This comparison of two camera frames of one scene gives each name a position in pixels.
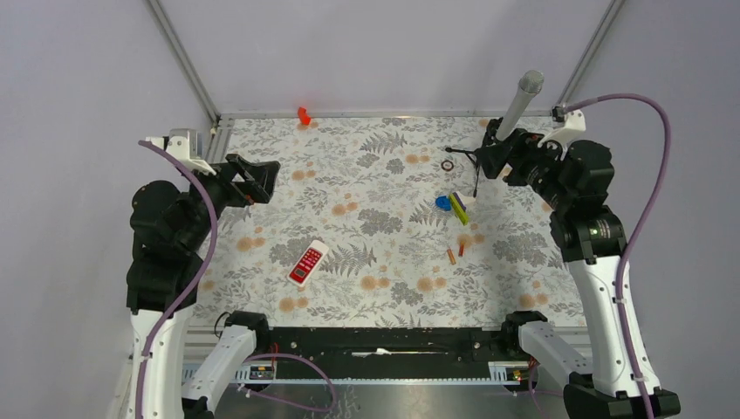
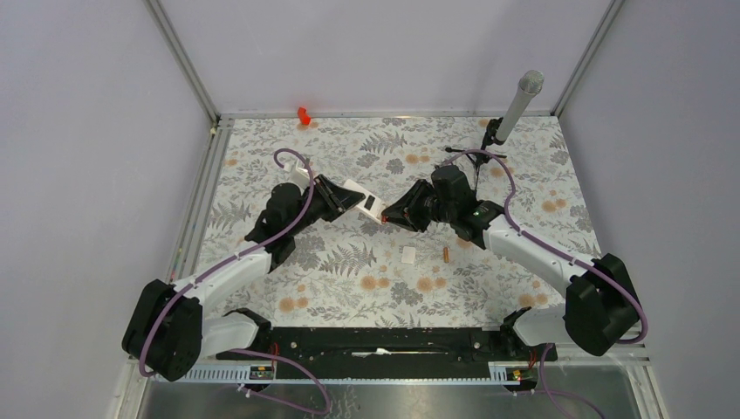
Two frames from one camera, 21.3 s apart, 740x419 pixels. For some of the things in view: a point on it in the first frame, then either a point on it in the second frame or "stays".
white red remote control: x=308 y=263 → x=371 y=205
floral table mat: x=379 y=221 stays
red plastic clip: x=304 y=116 stays
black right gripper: x=521 y=147 → x=406 y=211
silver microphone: x=531 y=85 stays
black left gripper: x=256 y=185 → x=337 y=200
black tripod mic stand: x=489 y=138 stays
